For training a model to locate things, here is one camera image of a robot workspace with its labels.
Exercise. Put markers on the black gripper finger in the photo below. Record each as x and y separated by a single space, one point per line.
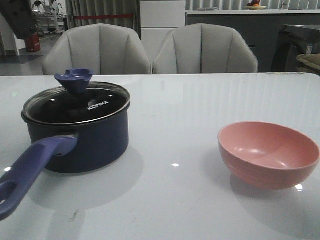
19 16

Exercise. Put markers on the glass lid with purple knob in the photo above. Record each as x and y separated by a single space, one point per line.
78 100

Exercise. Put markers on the dark blue saucepan purple handle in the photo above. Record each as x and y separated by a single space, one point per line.
67 149

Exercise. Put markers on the pink plastic bowl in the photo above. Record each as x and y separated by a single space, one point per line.
267 155

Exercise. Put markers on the red bin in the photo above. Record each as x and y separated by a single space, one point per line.
32 43

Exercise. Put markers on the left grey upholstered chair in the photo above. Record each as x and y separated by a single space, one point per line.
103 48

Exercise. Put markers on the grey upholstered chair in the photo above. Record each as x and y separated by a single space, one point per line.
204 49
103 48

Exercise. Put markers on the red barrier tape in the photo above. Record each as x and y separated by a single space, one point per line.
105 17

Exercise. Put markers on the white cabinet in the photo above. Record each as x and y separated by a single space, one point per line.
157 18

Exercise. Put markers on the right grey upholstered chair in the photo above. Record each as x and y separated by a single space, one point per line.
204 49

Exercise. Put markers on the fruit plate on counter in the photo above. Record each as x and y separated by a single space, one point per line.
253 5

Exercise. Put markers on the dark grey appliance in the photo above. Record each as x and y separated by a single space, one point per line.
294 40

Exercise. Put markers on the beige cushion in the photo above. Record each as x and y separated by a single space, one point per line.
309 63

